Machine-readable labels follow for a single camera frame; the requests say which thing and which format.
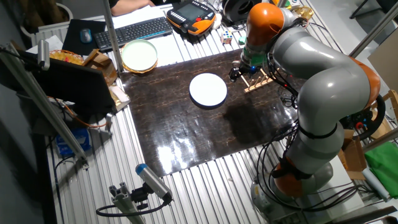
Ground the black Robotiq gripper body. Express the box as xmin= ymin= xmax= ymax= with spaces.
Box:
xmin=238 ymin=60 xmax=261 ymax=77

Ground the white round dish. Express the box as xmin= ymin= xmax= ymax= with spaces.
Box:
xmin=188 ymin=72 xmax=228 ymax=110

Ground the person's bare forearm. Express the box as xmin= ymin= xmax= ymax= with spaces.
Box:
xmin=110 ymin=0 xmax=156 ymax=17

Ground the wooden dish rack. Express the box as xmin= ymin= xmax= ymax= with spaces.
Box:
xmin=241 ymin=68 xmax=274 ymax=94

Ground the Rubik's cube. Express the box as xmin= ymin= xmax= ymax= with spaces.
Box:
xmin=220 ymin=30 xmax=234 ymax=45

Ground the white soft toy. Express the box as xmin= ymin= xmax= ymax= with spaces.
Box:
xmin=212 ymin=12 xmax=223 ymax=30

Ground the black filament spool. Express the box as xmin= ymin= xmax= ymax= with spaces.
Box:
xmin=222 ymin=0 xmax=259 ymax=24

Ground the dark brown marble mat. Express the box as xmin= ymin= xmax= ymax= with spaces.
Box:
xmin=119 ymin=48 xmax=299 ymax=178

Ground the yellow emergency stop button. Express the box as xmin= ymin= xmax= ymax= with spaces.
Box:
xmin=270 ymin=0 xmax=293 ymax=10

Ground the orange black teach pendant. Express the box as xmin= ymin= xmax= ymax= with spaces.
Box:
xmin=166 ymin=0 xmax=217 ymax=37

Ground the gold glass bowl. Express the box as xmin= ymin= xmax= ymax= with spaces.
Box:
xmin=292 ymin=6 xmax=315 ymax=21

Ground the pale green plate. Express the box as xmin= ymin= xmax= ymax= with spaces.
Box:
xmin=121 ymin=39 xmax=159 ymax=72

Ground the black computer keyboard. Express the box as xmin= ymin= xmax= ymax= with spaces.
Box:
xmin=93 ymin=16 xmax=174 ymax=53

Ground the white gold box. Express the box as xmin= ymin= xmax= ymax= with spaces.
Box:
xmin=108 ymin=85 xmax=131 ymax=113

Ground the brown cardboard box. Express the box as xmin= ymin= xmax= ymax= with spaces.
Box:
xmin=337 ymin=129 xmax=368 ymax=181

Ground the beige board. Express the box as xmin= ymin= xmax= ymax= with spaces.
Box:
xmin=368 ymin=37 xmax=398 ymax=94

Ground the black racing steering wheel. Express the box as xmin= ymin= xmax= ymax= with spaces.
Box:
xmin=340 ymin=93 xmax=386 ymax=141

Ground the light wooden chair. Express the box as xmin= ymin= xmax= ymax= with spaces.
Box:
xmin=369 ymin=89 xmax=398 ymax=141

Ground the blue grey computer mouse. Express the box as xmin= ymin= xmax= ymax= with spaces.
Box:
xmin=80 ymin=28 xmax=93 ymax=44

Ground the black laptop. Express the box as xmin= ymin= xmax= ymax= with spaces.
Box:
xmin=17 ymin=49 xmax=116 ymax=116

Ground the black mouse pad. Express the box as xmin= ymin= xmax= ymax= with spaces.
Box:
xmin=62 ymin=19 xmax=107 ymax=57

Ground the green cloth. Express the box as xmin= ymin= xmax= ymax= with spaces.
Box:
xmin=364 ymin=141 xmax=398 ymax=200

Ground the short aluminium profile stub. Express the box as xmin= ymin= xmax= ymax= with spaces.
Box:
xmin=108 ymin=182 xmax=147 ymax=224

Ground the orange wicker basket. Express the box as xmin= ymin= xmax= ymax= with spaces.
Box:
xmin=49 ymin=49 xmax=85 ymax=66

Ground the white paper roll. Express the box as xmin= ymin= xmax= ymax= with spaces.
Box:
xmin=362 ymin=167 xmax=391 ymax=203

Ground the blue packet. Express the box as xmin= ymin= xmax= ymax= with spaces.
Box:
xmin=55 ymin=127 xmax=92 ymax=158

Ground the white round basket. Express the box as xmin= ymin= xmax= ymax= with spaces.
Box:
xmin=20 ymin=2 xmax=74 ymax=47

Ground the long slanted aluminium profile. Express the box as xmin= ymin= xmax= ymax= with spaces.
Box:
xmin=0 ymin=43 xmax=90 ymax=169

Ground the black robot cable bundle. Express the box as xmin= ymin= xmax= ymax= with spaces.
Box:
xmin=254 ymin=18 xmax=374 ymax=215

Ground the aluminium frame post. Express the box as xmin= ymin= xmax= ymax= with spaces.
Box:
xmin=101 ymin=0 xmax=124 ymax=74
xmin=348 ymin=1 xmax=398 ymax=59

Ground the silver camera with blue cap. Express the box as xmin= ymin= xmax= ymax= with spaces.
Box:
xmin=135 ymin=163 xmax=174 ymax=202

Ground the aluminium frame beam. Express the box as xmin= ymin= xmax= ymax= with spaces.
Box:
xmin=362 ymin=127 xmax=398 ymax=153

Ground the orange cable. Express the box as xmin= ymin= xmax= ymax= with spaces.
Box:
xmin=46 ymin=95 xmax=108 ymax=129

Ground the black camera cable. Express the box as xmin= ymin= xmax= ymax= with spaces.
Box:
xmin=95 ymin=198 xmax=172 ymax=218

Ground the silver camera on frame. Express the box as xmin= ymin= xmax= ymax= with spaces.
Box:
xmin=37 ymin=39 xmax=50 ymax=72

